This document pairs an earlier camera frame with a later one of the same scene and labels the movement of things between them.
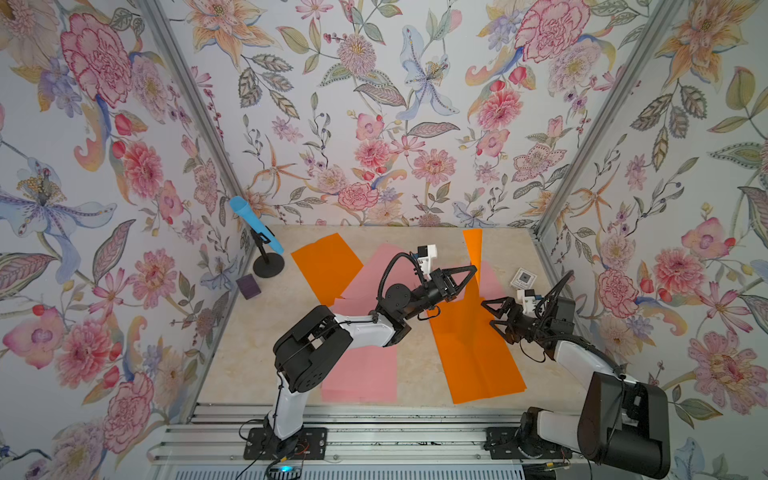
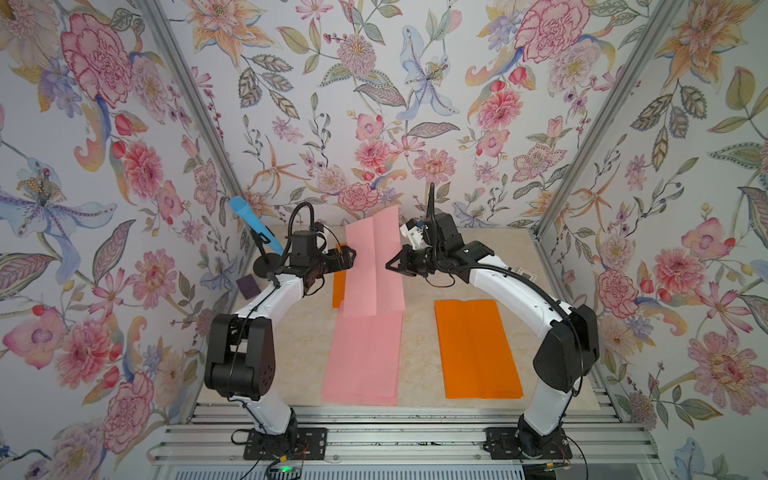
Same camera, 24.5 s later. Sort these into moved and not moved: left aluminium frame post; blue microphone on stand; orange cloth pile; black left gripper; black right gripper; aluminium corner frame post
Moved: black left gripper; black right gripper
Not moved: aluminium corner frame post; orange cloth pile; blue microphone on stand; left aluminium frame post
